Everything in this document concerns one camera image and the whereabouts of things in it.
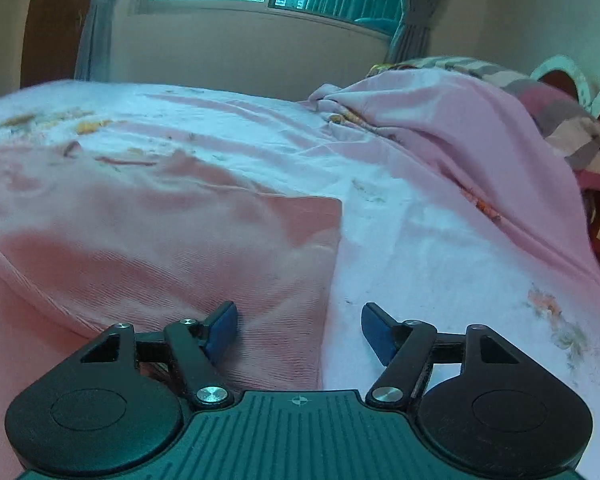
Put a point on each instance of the brown wooden door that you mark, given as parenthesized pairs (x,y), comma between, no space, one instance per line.
(52,25)

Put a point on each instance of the pink blanket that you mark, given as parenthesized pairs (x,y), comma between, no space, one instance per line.
(445,120)

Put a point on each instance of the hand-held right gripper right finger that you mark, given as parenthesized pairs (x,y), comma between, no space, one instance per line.
(377,334)

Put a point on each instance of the white floral bed sheet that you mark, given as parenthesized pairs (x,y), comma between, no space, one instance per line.
(420,240)

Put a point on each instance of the pink ribbed garment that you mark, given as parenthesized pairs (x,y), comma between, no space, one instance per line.
(155,240)

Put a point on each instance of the patterned grey pink quilt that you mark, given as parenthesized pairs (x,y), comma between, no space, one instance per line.
(570,130)

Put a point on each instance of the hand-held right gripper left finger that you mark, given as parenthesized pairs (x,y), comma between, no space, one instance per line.
(222,331)

